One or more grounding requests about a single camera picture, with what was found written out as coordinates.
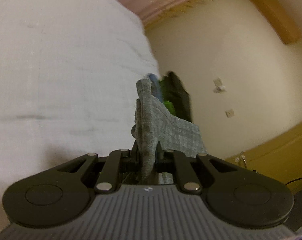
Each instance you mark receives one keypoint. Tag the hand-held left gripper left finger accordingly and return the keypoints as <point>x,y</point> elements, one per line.
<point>114,167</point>

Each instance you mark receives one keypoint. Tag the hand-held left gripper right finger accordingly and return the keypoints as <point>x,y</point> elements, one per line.
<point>183,170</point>

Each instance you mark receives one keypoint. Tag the grey plaid shorts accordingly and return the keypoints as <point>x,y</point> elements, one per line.
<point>166,130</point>

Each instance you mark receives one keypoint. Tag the green striped garment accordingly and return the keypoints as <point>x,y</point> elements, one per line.
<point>169,106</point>

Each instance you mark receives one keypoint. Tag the black garment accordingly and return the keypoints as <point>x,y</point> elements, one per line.
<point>182,97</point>

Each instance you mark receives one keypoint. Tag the blue grey garment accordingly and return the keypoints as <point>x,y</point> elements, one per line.
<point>156,85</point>

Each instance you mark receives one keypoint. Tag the yellow cabinet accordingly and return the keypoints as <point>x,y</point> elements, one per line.
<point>278,155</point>

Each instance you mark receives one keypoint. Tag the striped white bed cover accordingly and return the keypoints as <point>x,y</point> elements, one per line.
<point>53,67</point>

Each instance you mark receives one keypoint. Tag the purple pillow with pink border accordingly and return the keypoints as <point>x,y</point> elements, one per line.
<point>166,0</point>

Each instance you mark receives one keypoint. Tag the wooden board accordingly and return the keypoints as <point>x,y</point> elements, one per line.
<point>273,15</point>

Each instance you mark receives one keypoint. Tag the white wall socket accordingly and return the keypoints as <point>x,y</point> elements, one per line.
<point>229,113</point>

